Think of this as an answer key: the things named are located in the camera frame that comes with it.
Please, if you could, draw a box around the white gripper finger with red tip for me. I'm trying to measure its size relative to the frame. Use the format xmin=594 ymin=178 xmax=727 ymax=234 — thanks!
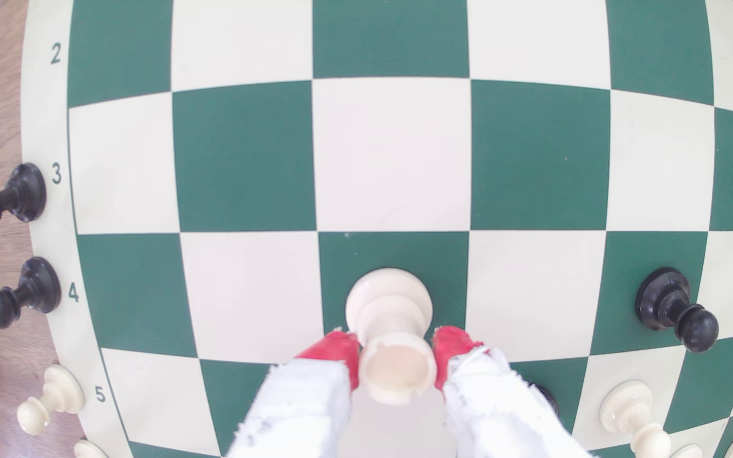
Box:
xmin=227 ymin=330 xmax=361 ymax=458
xmin=432 ymin=326 xmax=598 ymax=458

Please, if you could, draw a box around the black chess pawn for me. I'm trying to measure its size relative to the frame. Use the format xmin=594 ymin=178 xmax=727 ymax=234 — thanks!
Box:
xmin=0 ymin=163 xmax=47 ymax=230
xmin=0 ymin=256 xmax=62 ymax=330
xmin=635 ymin=267 xmax=720 ymax=354

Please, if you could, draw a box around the green and cream chess mat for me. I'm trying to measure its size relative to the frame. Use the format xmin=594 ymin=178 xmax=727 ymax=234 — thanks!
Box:
xmin=21 ymin=0 xmax=733 ymax=458

